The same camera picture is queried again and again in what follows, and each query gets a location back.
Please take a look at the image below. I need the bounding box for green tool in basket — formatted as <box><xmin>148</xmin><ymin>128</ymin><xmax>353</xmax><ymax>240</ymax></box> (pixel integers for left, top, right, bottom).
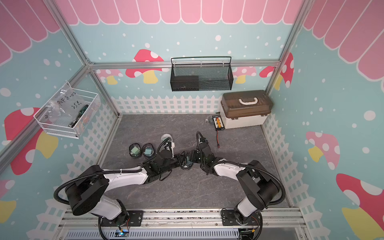
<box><xmin>69</xmin><ymin>105</ymin><xmax>89</xmax><ymax>128</ymax></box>

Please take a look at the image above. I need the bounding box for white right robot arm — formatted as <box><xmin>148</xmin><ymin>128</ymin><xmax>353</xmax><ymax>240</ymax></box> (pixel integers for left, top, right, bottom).
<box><xmin>197</xmin><ymin>138</ymin><xmax>286</xmax><ymax>223</ymax></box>

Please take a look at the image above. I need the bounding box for white wire wall basket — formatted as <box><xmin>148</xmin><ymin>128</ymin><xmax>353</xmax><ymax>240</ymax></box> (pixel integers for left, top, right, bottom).
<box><xmin>34</xmin><ymin>82</ymin><xmax>101</xmax><ymax>139</ymax></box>

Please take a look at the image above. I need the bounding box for green wall charger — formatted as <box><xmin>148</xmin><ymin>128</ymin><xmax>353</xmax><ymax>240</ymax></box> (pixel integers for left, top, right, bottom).
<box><xmin>131</xmin><ymin>146</ymin><xmax>141</xmax><ymax>156</ymax></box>

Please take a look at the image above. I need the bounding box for brown lid storage box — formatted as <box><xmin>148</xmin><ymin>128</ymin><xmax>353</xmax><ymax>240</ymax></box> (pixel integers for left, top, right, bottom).
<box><xmin>220</xmin><ymin>90</ymin><xmax>274</xmax><ymax>129</ymax></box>

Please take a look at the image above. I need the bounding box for red black charger lead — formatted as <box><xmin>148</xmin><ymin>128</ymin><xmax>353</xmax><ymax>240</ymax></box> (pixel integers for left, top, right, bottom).
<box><xmin>216</xmin><ymin>130</ymin><xmax>220</xmax><ymax>149</ymax></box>

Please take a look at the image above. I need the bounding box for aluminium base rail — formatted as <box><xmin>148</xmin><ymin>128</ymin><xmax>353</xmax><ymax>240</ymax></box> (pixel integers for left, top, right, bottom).
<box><xmin>56</xmin><ymin>208</ymin><xmax>307</xmax><ymax>240</ymax></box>

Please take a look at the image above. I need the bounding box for black yellow battery charger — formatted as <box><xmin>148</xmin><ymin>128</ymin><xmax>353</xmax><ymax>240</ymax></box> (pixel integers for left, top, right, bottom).
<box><xmin>212</xmin><ymin>115</ymin><xmax>225</xmax><ymax>131</ymax></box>

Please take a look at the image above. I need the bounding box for black box in basket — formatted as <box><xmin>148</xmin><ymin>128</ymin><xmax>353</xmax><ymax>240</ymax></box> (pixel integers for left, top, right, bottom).
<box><xmin>170</xmin><ymin>76</ymin><xmax>200</xmax><ymax>92</ymax></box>

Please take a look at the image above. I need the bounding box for clear labelled plastic bag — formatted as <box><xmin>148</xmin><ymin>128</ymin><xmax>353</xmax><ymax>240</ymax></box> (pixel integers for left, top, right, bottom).
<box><xmin>44</xmin><ymin>83</ymin><xmax>88</xmax><ymax>126</ymax></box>

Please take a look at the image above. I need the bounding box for black wire mesh wall basket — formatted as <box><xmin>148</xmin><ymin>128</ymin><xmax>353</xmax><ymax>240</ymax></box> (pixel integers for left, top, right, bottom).
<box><xmin>171</xmin><ymin>56</ymin><xmax>234</xmax><ymax>91</ymax></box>

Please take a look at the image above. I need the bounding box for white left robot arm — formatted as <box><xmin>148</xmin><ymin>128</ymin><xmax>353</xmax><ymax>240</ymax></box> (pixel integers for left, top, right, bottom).
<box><xmin>65</xmin><ymin>150</ymin><xmax>193</xmax><ymax>221</ymax></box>

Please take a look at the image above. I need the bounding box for teal wall charger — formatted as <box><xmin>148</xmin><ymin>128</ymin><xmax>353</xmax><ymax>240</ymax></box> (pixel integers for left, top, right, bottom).
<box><xmin>144</xmin><ymin>148</ymin><xmax>154</xmax><ymax>157</ymax></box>

